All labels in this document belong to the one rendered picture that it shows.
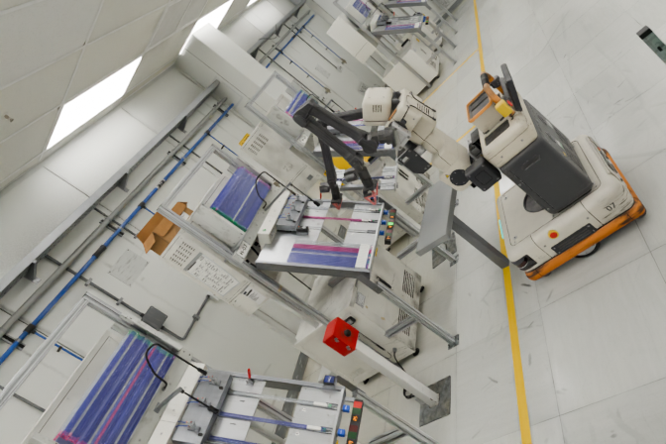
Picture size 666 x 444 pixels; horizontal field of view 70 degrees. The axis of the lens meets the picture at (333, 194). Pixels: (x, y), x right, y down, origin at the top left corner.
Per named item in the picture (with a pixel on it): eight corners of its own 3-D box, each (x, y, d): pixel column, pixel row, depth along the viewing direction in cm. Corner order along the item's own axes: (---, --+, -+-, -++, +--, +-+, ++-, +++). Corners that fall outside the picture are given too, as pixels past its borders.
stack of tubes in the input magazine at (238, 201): (272, 186, 341) (241, 164, 335) (246, 231, 301) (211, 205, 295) (263, 196, 348) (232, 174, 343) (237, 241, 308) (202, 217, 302)
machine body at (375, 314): (427, 279, 366) (366, 234, 353) (422, 356, 311) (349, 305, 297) (373, 316, 403) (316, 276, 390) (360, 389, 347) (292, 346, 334)
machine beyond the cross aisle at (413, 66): (459, 42, 750) (368, -43, 709) (459, 59, 685) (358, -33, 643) (400, 100, 827) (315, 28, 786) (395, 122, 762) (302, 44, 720)
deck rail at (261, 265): (370, 277, 282) (370, 270, 279) (370, 279, 281) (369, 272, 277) (258, 267, 298) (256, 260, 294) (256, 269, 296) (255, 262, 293)
